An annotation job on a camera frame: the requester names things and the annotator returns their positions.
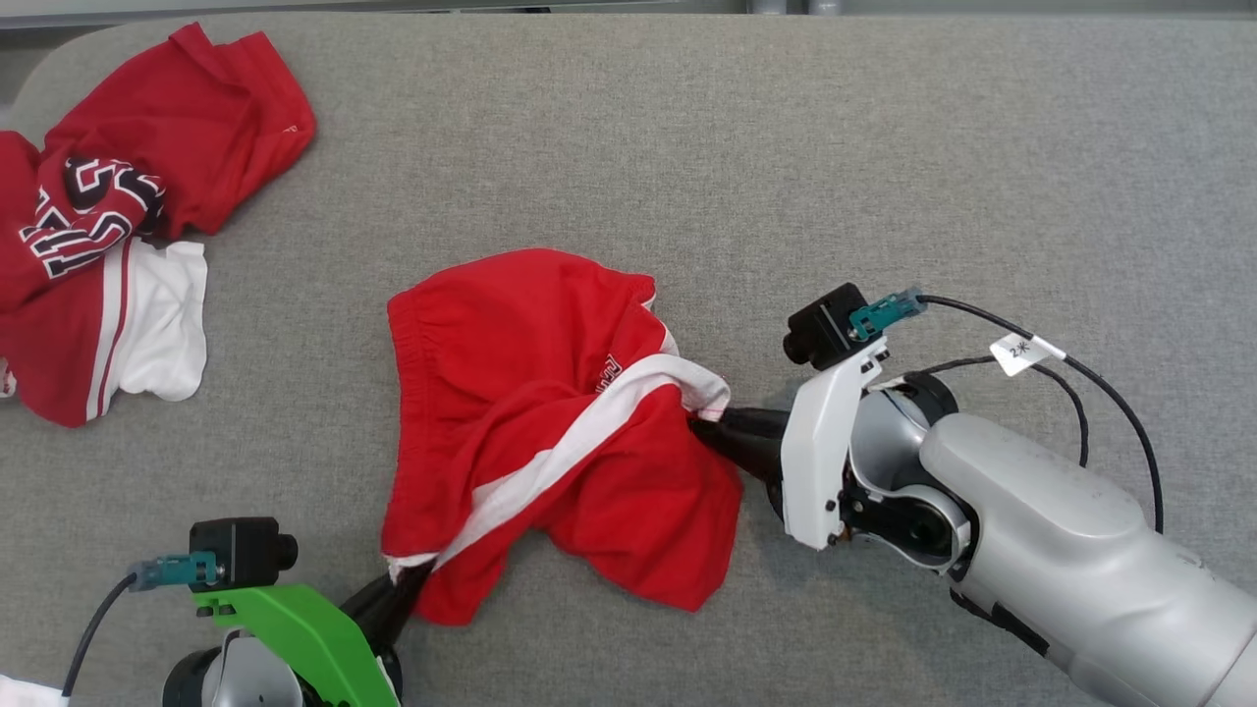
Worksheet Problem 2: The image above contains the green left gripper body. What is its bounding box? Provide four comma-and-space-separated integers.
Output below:
191, 583, 401, 707

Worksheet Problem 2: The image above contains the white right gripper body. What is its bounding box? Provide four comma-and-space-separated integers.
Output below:
780, 338, 891, 552

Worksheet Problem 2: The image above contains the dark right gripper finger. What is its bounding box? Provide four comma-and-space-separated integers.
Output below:
691, 426, 785, 483
688, 408, 792, 444

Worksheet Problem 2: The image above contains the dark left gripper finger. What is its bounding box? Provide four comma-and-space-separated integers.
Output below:
357, 569, 434, 662
340, 562, 429, 640

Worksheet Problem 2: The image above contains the red shorts white stripe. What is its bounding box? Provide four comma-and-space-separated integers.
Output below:
380, 247, 745, 628

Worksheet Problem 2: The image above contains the red jersey number 23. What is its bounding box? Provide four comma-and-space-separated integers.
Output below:
0, 22, 318, 429

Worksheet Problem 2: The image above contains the teal left camera connector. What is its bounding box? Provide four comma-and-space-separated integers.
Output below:
130, 552, 220, 593

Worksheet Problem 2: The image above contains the teal camera connector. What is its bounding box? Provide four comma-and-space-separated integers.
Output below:
848, 286, 928, 342
130, 552, 220, 593

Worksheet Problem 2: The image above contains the teal right camera connector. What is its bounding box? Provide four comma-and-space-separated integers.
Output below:
848, 286, 928, 342

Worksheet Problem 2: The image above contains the black left camera cable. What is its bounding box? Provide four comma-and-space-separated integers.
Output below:
60, 573, 139, 699

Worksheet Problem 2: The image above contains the black camera cable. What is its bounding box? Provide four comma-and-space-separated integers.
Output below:
60, 573, 139, 699
913, 294, 1166, 536

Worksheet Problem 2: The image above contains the white cable label tag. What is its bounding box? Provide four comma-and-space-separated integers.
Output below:
989, 331, 1067, 378

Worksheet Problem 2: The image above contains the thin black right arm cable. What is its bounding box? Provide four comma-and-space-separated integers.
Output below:
889, 354, 1092, 468

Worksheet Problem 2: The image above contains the black right camera cable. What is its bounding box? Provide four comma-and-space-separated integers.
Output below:
913, 294, 1166, 536

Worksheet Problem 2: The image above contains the grey partition base rail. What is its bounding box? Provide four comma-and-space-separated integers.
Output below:
0, 0, 747, 30

